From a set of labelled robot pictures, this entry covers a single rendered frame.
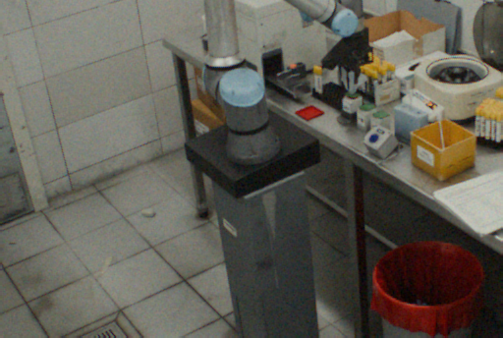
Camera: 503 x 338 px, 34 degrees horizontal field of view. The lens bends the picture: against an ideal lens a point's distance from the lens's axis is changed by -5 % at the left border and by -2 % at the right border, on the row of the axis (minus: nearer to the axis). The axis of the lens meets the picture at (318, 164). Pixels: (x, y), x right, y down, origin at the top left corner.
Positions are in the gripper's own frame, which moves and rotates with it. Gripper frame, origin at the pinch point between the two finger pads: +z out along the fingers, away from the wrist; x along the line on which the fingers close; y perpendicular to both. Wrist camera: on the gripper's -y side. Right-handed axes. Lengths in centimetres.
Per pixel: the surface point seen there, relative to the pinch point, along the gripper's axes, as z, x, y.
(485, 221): 8, -68, -13
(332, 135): 9.8, -3.4, -10.3
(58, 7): 5, 171, -28
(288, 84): 5.0, 26.9, -4.1
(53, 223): 98, 150, -61
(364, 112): 3.9, -7.9, -1.0
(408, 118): 1.5, -23.2, 2.6
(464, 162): 6.8, -45.7, 2.6
